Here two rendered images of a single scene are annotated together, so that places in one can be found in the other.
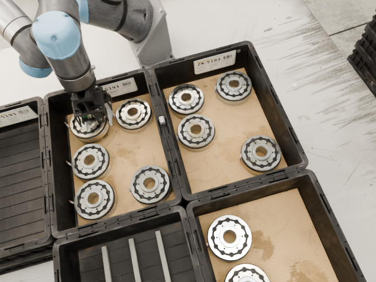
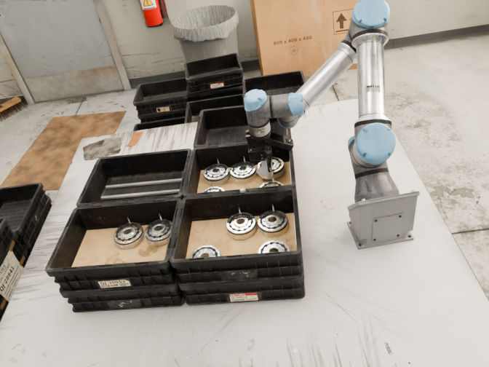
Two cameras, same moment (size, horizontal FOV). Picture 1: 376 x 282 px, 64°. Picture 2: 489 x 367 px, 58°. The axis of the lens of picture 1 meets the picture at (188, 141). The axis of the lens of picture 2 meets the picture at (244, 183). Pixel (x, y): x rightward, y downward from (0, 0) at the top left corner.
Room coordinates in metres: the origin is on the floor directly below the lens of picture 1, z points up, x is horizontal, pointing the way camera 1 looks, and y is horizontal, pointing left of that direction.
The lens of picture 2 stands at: (0.66, -1.08, 1.91)
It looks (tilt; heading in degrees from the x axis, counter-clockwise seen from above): 39 degrees down; 103
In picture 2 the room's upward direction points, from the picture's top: 11 degrees counter-clockwise
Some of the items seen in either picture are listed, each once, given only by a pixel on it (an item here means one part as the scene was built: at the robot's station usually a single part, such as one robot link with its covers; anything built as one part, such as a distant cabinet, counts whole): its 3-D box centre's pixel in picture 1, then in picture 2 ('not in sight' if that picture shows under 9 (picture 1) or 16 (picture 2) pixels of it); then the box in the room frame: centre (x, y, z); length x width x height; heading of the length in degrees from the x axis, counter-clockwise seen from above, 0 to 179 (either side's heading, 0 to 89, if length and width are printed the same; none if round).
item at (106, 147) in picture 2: not in sight; (101, 148); (-0.48, 0.70, 0.71); 0.22 x 0.19 x 0.01; 9
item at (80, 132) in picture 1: (88, 121); (270, 164); (0.46, 0.26, 0.88); 0.10 x 0.10 x 0.01
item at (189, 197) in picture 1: (221, 113); (236, 225); (0.38, -0.10, 0.92); 0.40 x 0.30 x 0.02; 5
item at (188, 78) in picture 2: not in sight; (217, 94); (-0.09, 1.81, 0.37); 0.42 x 0.34 x 0.46; 9
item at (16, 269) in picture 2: not in sight; (9, 274); (-0.83, 0.11, 0.41); 0.31 x 0.02 x 0.16; 99
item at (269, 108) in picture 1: (220, 122); (239, 236); (0.38, -0.10, 0.87); 0.40 x 0.30 x 0.11; 5
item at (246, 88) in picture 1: (234, 85); (273, 253); (0.50, -0.16, 0.86); 0.10 x 0.10 x 0.01
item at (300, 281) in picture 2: not in sight; (244, 257); (0.38, -0.10, 0.76); 0.40 x 0.30 x 0.12; 5
